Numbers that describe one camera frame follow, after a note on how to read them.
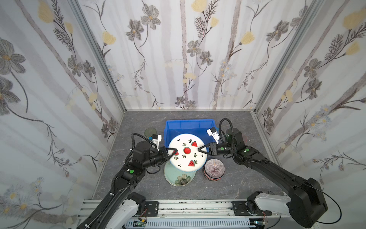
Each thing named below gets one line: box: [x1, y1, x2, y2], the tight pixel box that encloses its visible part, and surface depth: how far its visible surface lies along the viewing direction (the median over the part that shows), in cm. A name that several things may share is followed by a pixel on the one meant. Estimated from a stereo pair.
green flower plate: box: [163, 160, 197, 188], surface depth 84 cm
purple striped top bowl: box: [203, 158, 226, 179], surface depth 82 cm
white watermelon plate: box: [168, 133, 208, 172], surface depth 73 cm
